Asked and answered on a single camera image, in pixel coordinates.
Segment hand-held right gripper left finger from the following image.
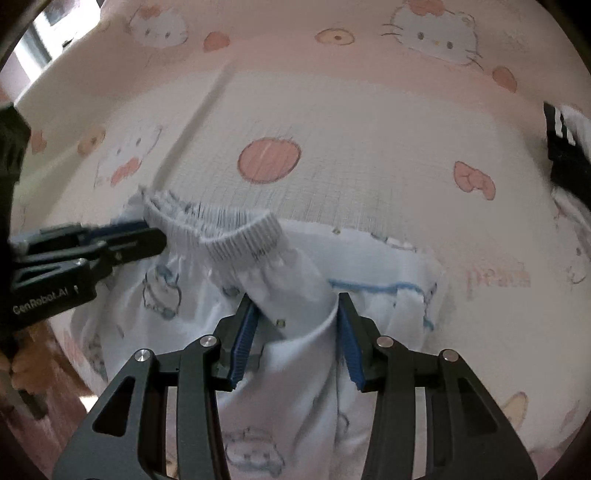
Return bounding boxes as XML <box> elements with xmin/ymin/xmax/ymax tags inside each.
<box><xmin>52</xmin><ymin>293</ymin><xmax>259</xmax><ymax>480</ymax></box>

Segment pink cat-print blanket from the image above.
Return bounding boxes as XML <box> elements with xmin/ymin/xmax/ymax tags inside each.
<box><xmin>9</xmin><ymin>0</ymin><xmax>591</xmax><ymax>462</ymax></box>

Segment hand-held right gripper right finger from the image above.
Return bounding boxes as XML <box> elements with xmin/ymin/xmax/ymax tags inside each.
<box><xmin>337</xmin><ymin>292</ymin><xmax>539</xmax><ymax>480</ymax></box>

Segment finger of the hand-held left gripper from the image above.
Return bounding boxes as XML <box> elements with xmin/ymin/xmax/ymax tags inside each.
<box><xmin>13</xmin><ymin>227</ymin><xmax>168</xmax><ymax>278</ymax></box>
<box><xmin>11</xmin><ymin>220</ymin><xmax>154</xmax><ymax>256</ymax></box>

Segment window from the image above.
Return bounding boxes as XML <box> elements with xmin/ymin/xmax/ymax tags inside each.
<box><xmin>14</xmin><ymin>7</ymin><xmax>70</xmax><ymax>75</ymax></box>

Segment black and white garment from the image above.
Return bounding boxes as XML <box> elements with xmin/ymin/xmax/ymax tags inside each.
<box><xmin>542</xmin><ymin>102</ymin><xmax>591</xmax><ymax>208</ymax></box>

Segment white printed pants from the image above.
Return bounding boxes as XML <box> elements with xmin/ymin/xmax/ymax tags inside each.
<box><xmin>71</xmin><ymin>185</ymin><xmax>451</xmax><ymax>480</ymax></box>

